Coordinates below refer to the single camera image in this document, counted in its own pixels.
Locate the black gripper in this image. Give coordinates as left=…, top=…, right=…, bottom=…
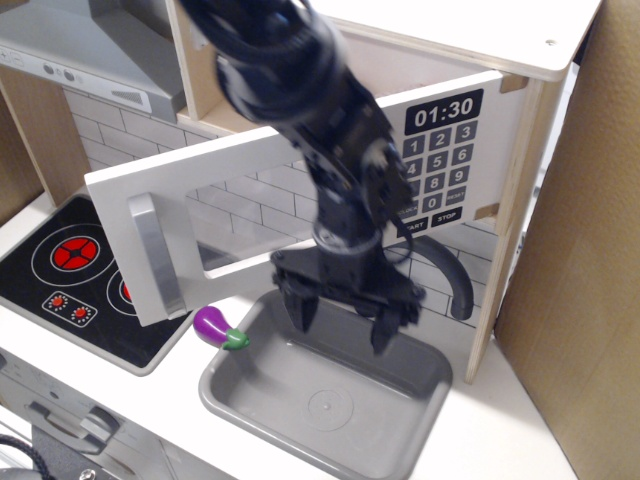
left=271, top=247, right=425, bottom=355

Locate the white microwave door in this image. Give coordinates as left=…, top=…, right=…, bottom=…
left=86, top=71, right=522, bottom=326

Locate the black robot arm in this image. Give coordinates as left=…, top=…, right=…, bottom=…
left=183, top=1, right=423, bottom=354

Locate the wooden toy microwave cabinet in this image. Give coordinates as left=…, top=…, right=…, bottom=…
left=164, top=0, right=604, bottom=385

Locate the grey plastic sink basin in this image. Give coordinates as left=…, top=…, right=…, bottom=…
left=199, top=290, right=452, bottom=479

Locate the dark grey toy faucet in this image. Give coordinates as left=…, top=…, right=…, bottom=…
left=390, top=236, right=475, bottom=321

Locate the purple toy eggplant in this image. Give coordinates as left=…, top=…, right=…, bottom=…
left=193, top=306, right=250, bottom=351

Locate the brown cardboard panel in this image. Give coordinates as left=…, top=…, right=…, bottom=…
left=496, top=1, right=639, bottom=479

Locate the black toy stovetop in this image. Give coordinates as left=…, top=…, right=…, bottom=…
left=1, top=195, right=190, bottom=376

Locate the grey toy oven front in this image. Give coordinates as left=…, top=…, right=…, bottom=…
left=1, top=349, right=231, bottom=479

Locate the grey range hood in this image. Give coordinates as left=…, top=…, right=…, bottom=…
left=1, top=1, right=186, bottom=123

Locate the grey microwave door handle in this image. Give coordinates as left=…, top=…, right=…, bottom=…
left=128, top=193, right=187, bottom=320

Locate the grey oven door handle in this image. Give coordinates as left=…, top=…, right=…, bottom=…
left=25, top=401, right=120, bottom=455

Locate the black braided cable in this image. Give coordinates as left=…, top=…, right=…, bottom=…
left=0, top=433, right=56, bottom=480

